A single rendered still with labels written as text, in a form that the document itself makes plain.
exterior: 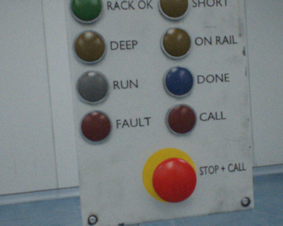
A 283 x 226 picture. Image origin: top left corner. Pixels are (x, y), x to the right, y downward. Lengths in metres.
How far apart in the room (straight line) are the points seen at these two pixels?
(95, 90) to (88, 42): 0.04
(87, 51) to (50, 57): 3.56
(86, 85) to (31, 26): 3.65
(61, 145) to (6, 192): 0.78
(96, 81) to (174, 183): 0.11
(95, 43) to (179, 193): 0.15
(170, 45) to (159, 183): 0.12
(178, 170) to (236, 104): 0.09
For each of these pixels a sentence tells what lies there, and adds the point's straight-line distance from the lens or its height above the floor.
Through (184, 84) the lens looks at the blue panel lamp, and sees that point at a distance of 0.31.
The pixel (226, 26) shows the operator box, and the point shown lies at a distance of 0.34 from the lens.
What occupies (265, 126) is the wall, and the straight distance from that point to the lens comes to 4.38.
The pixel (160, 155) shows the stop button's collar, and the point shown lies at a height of 1.02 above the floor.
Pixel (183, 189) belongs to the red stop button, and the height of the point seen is 0.99.
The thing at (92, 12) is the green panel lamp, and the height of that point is 1.15.
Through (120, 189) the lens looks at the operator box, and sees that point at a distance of 0.32.
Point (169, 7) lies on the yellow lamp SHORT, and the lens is 0.32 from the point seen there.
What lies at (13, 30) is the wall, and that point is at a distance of 3.96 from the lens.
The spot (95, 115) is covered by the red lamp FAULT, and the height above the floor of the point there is 1.06.
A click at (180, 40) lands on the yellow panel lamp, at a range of 0.31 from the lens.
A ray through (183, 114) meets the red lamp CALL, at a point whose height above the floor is 1.06.
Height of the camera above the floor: 1.08
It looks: 3 degrees down
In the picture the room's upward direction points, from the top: 4 degrees counter-clockwise
